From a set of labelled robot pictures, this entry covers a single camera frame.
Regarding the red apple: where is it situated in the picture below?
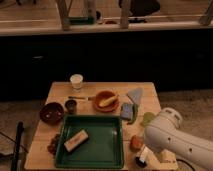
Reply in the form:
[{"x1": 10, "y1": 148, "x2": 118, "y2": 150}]
[{"x1": 130, "y1": 135, "x2": 144, "y2": 151}]

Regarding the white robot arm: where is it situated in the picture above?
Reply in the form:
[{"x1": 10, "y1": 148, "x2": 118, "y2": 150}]
[{"x1": 143, "y1": 108, "x2": 213, "y2": 171}]

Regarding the white paper cup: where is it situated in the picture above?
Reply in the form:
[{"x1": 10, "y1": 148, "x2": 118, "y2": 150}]
[{"x1": 70, "y1": 74, "x2": 83, "y2": 91}]

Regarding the small dark metal cup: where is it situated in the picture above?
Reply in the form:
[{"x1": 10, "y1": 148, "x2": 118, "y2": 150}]
[{"x1": 65, "y1": 99, "x2": 77, "y2": 114}]

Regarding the light green cup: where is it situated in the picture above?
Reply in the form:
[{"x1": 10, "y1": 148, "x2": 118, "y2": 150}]
[{"x1": 141, "y1": 112, "x2": 155, "y2": 127}]

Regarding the grey blue cloth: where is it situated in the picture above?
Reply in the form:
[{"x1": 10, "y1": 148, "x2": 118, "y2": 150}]
[{"x1": 127, "y1": 88, "x2": 143, "y2": 105}]

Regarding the green plastic tray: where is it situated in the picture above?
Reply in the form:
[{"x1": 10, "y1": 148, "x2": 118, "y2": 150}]
[{"x1": 54, "y1": 115, "x2": 124, "y2": 169}]

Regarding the dark brown bowl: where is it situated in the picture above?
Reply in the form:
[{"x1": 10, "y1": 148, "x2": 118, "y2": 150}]
[{"x1": 39, "y1": 102, "x2": 64, "y2": 125}]

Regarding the wooden block eraser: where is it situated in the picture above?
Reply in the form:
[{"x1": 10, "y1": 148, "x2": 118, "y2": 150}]
[{"x1": 64, "y1": 130, "x2": 89, "y2": 152}]

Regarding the white dish brush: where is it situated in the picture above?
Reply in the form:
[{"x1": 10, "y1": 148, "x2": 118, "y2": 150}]
[{"x1": 135, "y1": 146, "x2": 149, "y2": 168}]

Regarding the bunch of dark grapes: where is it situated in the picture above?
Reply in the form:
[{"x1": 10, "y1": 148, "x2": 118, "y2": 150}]
[{"x1": 47, "y1": 134, "x2": 60, "y2": 155}]

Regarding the black pole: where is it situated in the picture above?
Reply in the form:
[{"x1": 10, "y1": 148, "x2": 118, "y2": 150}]
[{"x1": 11, "y1": 122, "x2": 24, "y2": 171}]

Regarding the black floor cable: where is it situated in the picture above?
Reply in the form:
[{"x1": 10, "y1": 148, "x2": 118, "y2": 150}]
[{"x1": 176, "y1": 158, "x2": 198, "y2": 171}]

